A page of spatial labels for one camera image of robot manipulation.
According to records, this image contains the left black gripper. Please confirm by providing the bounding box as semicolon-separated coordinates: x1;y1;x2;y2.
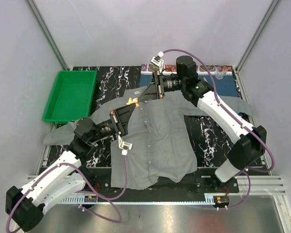
89;103;136;144

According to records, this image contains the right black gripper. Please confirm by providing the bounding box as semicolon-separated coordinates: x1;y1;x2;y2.
138;72;185;103

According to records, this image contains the orange flower brooch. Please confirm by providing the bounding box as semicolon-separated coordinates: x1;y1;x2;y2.
126;98;140;107

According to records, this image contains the grey button shirt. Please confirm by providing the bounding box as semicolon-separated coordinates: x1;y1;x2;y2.
43;85;256;191

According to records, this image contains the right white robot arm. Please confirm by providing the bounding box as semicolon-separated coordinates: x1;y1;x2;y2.
138;52;267;193

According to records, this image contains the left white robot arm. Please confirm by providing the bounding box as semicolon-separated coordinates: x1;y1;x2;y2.
5;103;137;233

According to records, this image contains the green plastic bin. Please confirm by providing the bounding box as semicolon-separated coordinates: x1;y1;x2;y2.
43;70;97;124

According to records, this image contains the clear drinking glass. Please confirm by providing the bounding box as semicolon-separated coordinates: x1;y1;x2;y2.
215;66;228;80

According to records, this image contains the blue patterned placemat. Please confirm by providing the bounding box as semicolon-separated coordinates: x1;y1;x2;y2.
140;64;242;98

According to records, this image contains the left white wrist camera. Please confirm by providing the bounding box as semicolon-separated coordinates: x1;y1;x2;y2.
118;136;133;156

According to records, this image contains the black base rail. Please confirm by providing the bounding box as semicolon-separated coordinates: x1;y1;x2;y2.
80;167;239;202

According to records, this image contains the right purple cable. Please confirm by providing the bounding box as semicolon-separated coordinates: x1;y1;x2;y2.
162;49;275;210

